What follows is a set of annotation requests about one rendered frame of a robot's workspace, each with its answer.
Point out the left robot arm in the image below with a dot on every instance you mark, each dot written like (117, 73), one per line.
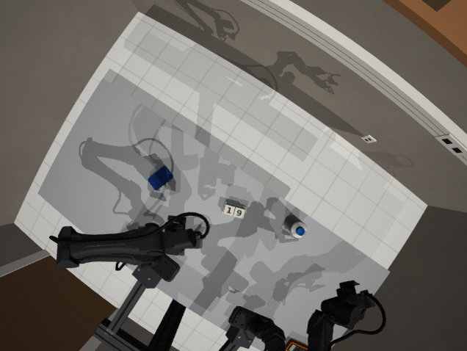
(89, 248)

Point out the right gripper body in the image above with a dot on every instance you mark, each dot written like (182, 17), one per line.
(348, 294)

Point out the beige number cube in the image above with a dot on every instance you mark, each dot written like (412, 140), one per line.
(239, 212)
(229, 209)

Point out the grey bottle with blue cap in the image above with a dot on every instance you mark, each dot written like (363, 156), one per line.
(295, 226)

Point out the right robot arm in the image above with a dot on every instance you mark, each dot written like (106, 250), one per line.
(320, 329)

